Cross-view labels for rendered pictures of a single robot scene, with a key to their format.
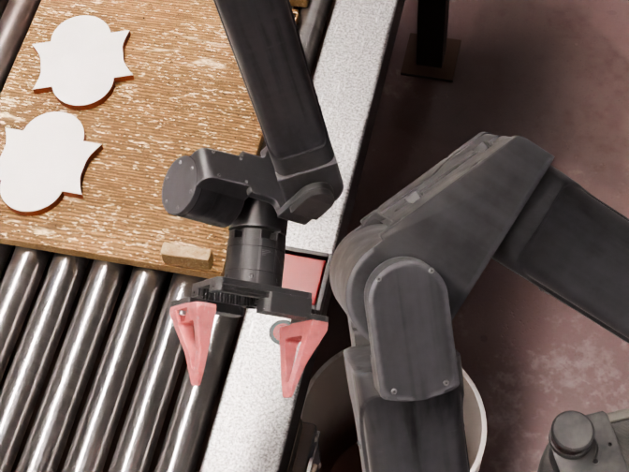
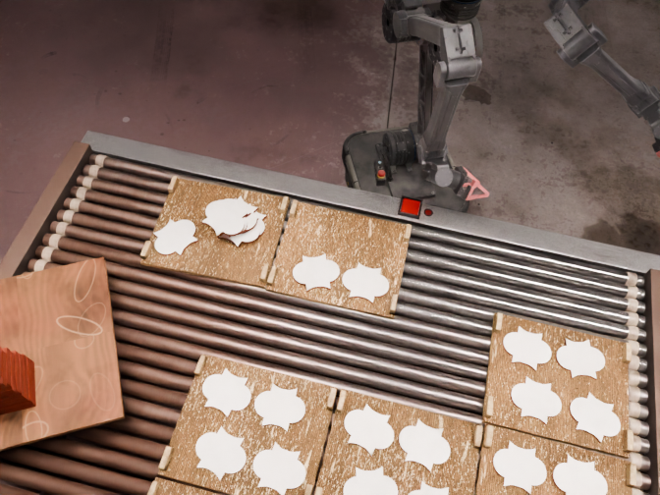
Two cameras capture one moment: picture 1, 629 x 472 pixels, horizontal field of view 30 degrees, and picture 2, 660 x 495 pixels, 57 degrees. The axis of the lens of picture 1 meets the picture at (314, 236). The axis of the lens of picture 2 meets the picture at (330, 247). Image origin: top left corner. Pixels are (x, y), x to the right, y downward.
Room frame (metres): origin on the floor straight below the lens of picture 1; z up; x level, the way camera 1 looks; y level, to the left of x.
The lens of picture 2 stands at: (1.10, 1.21, 2.66)
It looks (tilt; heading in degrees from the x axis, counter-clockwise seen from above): 59 degrees down; 262
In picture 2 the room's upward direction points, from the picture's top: 4 degrees clockwise
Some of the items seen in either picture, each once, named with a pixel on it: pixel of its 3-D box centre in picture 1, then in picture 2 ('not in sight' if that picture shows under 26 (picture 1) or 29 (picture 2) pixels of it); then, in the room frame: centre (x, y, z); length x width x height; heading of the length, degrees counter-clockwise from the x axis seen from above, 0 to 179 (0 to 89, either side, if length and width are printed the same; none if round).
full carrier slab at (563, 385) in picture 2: not in sight; (559, 379); (0.31, 0.68, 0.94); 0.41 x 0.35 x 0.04; 162
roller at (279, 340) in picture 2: not in sight; (320, 350); (1.01, 0.52, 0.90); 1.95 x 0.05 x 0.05; 162
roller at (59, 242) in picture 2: not in sight; (332, 306); (0.96, 0.38, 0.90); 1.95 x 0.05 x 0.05; 162
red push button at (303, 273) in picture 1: (296, 280); (410, 207); (0.66, 0.03, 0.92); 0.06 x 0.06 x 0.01; 72
